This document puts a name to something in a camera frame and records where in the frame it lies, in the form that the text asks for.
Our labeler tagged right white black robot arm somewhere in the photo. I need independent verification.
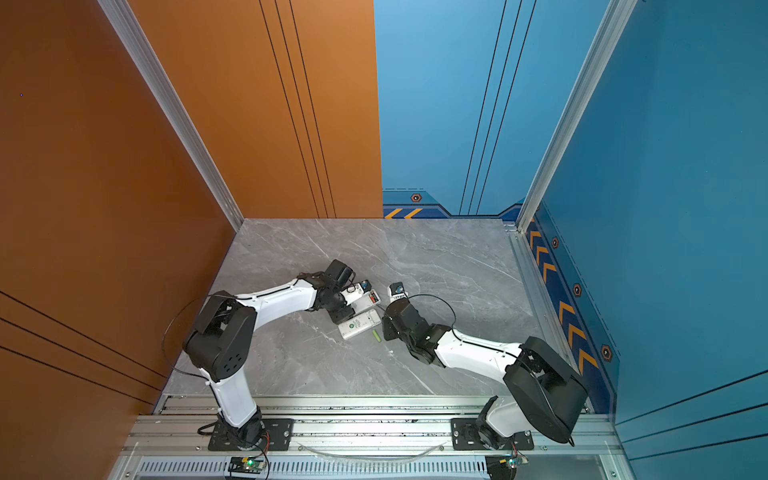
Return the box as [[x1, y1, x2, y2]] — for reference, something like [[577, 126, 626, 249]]
[[382, 298, 588, 450]]

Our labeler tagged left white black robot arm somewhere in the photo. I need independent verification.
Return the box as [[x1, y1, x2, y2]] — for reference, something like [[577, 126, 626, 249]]
[[183, 260, 372, 451]]

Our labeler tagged right small circuit board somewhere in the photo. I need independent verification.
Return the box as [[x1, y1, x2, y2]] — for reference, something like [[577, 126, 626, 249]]
[[499, 451, 529, 471]]

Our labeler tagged left green circuit board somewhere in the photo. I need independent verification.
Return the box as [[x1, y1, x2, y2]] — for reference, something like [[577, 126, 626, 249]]
[[225, 456, 270, 479]]

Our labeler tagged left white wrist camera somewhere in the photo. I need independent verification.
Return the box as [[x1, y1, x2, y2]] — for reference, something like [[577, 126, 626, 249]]
[[357, 280, 372, 294]]

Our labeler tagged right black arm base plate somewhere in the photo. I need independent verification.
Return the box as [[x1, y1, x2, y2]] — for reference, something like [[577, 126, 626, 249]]
[[450, 417, 535, 452]]

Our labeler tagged aluminium front rail frame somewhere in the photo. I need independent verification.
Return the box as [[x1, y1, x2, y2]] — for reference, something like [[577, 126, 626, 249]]
[[111, 395, 633, 479]]

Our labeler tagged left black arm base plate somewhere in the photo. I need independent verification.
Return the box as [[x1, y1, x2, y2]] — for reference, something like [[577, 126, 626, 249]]
[[207, 418, 294, 453]]

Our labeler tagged left aluminium corner post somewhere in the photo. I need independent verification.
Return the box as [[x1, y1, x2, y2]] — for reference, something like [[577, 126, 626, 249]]
[[98, 0, 244, 232]]

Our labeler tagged aluminium corner post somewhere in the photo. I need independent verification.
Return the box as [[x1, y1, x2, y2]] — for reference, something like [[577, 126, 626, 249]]
[[515, 0, 637, 234], [98, 0, 244, 232]]

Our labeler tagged right aluminium corner post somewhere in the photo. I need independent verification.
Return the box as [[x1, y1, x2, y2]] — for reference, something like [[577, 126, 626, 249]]
[[515, 0, 637, 234]]

